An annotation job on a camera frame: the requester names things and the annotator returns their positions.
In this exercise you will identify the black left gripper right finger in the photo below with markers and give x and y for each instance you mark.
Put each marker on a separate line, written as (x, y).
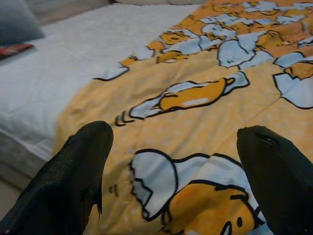
(281, 183)

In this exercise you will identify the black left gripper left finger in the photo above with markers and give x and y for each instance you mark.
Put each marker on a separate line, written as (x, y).
(61, 183)

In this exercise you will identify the yellow cartoon egg blanket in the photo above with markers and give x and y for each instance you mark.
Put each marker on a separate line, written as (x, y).
(195, 117)

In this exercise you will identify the dark book with red cover art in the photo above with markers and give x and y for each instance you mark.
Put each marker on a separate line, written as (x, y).
(14, 50)

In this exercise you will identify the grey pillow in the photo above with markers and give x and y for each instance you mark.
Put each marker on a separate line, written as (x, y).
(17, 22)

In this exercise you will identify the white quilted mattress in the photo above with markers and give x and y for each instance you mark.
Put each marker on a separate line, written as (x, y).
(73, 54)

